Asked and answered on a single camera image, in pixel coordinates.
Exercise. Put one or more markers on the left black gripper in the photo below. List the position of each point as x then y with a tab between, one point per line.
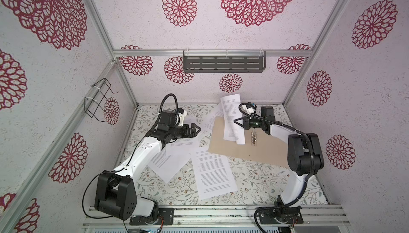
186	133

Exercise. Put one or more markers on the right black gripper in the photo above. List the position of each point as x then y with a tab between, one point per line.
246	122

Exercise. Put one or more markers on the printed paper sheet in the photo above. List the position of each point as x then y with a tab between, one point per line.
232	131
213	174
204	115
182	146
167	166

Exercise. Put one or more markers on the brown cardboard folder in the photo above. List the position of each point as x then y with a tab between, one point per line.
268	149

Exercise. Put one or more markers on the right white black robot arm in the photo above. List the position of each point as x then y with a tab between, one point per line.
304	158

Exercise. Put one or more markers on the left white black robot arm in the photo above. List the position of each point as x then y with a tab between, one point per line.
116	195

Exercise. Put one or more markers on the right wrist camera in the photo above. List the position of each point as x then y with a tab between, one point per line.
265	112

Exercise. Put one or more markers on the dark grey wall shelf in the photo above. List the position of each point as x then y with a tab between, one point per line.
224	62

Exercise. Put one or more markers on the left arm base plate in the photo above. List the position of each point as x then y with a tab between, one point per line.
163	216

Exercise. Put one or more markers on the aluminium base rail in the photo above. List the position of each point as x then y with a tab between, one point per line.
227	217

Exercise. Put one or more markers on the black wire wall rack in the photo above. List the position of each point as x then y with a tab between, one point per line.
102	106

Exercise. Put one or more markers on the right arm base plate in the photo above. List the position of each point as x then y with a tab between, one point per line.
289	215

